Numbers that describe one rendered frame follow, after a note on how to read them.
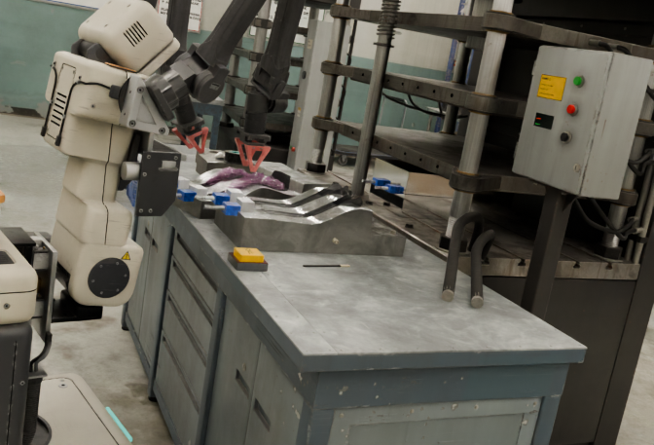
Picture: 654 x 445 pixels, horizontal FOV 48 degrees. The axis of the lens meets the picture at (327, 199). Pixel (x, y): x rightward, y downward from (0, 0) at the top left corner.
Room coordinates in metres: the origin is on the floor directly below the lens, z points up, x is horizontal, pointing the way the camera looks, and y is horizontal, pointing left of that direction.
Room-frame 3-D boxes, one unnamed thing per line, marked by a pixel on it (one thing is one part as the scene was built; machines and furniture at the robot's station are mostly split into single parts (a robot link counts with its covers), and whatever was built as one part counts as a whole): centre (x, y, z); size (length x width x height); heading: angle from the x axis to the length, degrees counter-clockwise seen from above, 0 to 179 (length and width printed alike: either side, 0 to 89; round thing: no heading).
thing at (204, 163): (2.82, 0.40, 0.84); 0.20 x 0.15 x 0.07; 116
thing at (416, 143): (3.01, -0.51, 0.96); 1.29 x 0.83 x 0.18; 26
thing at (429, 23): (3.01, -0.50, 1.45); 1.29 x 0.82 x 0.19; 26
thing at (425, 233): (3.02, -0.50, 0.76); 1.30 x 0.84 x 0.07; 26
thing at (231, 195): (2.04, 0.31, 0.89); 0.13 x 0.05 x 0.05; 115
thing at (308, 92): (7.02, 0.58, 1.03); 1.54 x 0.94 x 2.06; 19
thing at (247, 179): (2.38, 0.27, 0.90); 0.26 x 0.18 x 0.08; 133
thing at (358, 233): (2.10, 0.03, 0.87); 0.50 x 0.26 x 0.14; 116
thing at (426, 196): (2.94, -0.45, 0.87); 0.50 x 0.27 x 0.17; 116
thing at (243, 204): (1.94, 0.26, 0.89); 0.13 x 0.05 x 0.05; 116
